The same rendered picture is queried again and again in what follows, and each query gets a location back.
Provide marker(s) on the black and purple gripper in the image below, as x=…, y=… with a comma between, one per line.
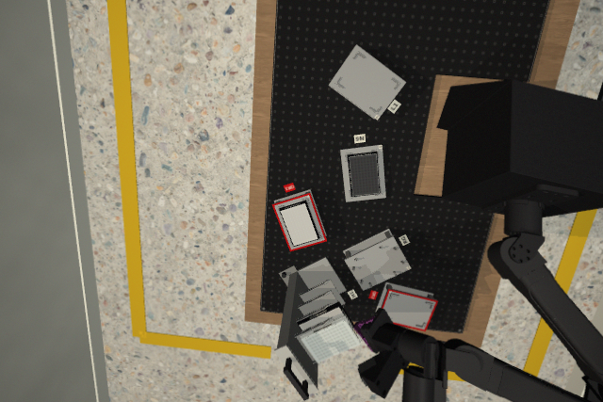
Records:
x=367, y=328

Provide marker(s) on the white microplate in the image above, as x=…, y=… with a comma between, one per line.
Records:
x=331, y=339

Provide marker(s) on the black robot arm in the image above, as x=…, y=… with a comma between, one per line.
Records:
x=515, y=257

